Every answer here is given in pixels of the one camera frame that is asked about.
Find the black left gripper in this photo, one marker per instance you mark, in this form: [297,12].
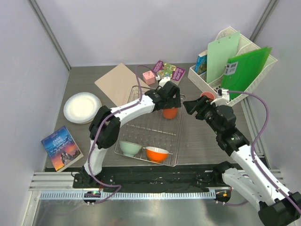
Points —
[175,102]

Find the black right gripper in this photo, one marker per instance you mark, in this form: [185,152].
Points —
[200,105]

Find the orange mug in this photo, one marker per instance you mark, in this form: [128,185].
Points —
[170,113]

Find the pink plastic cup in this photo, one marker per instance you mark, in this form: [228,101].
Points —
[208,95]

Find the white ceramic plate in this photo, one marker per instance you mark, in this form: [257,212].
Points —
[81,107]

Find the pink rimmed plate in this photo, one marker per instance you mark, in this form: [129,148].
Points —
[85,122]

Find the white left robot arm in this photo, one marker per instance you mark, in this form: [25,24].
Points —
[105,127]

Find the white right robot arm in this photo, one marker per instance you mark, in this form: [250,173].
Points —
[276,204]

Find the purple treehouse book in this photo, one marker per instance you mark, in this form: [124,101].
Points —
[164,69]

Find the pink cube power adapter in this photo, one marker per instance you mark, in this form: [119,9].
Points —
[149,77]

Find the blue book in organizer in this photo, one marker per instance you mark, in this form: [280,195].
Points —
[201,64]

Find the beige cutting board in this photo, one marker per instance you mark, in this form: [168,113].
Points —
[117,84]

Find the orange bowl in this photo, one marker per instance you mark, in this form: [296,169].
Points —
[156,154]

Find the light green clipboard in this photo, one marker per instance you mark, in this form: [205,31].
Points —
[218,53]

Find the bright green folder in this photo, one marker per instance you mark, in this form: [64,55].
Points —
[242,70]

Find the mint green bowl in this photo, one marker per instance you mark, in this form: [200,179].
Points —
[129,149]

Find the white plastic file organizer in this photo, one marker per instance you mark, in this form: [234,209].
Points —
[245,45]

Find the Jane Eyre book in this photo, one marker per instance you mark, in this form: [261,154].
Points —
[62,149]

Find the metal wire dish rack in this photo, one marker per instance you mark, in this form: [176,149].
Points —
[155,130]

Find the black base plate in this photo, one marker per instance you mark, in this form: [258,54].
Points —
[162,179]

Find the perforated aluminium rail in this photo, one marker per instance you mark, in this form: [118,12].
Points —
[93,195]

